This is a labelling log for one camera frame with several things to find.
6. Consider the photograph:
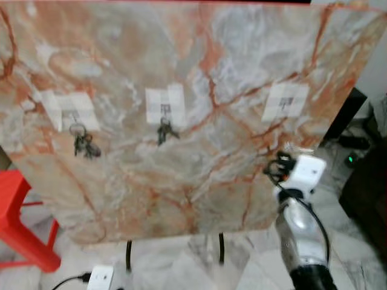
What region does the clear adhesive hook white tape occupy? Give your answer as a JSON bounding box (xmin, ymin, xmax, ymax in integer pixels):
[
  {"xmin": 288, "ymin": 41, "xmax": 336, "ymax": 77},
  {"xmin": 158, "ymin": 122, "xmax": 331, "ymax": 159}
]
[
  {"xmin": 41, "ymin": 90, "xmax": 101, "ymax": 133},
  {"xmin": 145, "ymin": 83, "xmax": 187, "ymax": 128},
  {"xmin": 261, "ymin": 81, "xmax": 311, "ymax": 124}
]

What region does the black box cabinet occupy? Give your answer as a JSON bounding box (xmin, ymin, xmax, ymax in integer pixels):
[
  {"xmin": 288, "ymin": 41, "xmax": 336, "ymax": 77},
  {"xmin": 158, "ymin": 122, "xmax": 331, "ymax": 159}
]
[{"xmin": 319, "ymin": 87, "xmax": 368, "ymax": 147}]

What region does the black low furniture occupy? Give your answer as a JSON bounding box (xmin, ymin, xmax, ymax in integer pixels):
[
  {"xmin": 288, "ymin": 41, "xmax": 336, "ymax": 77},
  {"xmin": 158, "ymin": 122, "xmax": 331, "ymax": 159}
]
[{"xmin": 338, "ymin": 138, "xmax": 387, "ymax": 225}]

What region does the marble board red edge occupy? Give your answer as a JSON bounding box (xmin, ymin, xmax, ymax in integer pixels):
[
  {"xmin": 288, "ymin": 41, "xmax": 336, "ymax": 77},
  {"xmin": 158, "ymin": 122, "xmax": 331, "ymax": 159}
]
[{"xmin": 0, "ymin": 0, "xmax": 387, "ymax": 246}]

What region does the thin black board leg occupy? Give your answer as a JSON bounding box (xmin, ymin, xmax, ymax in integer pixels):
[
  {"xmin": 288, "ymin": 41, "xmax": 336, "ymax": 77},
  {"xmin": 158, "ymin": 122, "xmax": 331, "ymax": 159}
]
[
  {"xmin": 218, "ymin": 232, "xmax": 226, "ymax": 265},
  {"xmin": 125, "ymin": 240, "xmax": 133, "ymax": 273}
]

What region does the small dark key bunch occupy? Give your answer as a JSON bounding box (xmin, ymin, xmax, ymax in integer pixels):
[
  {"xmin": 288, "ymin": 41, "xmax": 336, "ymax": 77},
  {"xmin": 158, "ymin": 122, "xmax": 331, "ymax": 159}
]
[{"xmin": 157, "ymin": 117, "xmax": 181, "ymax": 147}]

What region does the red plastic stool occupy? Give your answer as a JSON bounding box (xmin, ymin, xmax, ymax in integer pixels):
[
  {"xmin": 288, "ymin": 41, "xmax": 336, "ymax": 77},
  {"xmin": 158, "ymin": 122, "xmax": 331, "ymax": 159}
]
[{"xmin": 0, "ymin": 169, "xmax": 62, "ymax": 273}]

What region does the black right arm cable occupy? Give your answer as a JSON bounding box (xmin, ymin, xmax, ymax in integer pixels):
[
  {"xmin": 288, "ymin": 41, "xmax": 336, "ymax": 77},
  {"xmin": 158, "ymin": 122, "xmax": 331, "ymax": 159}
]
[{"xmin": 264, "ymin": 158, "xmax": 331, "ymax": 262}]

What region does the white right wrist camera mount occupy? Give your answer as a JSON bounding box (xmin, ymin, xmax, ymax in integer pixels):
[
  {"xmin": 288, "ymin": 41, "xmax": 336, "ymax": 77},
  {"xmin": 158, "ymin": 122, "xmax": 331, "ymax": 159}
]
[{"xmin": 284, "ymin": 153, "xmax": 328, "ymax": 196}]

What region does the key bunch with large ring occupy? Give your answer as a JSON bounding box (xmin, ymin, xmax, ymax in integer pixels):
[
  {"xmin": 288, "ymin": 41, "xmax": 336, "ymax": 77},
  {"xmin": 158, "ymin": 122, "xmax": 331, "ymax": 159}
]
[{"xmin": 68, "ymin": 122, "xmax": 103, "ymax": 160}]

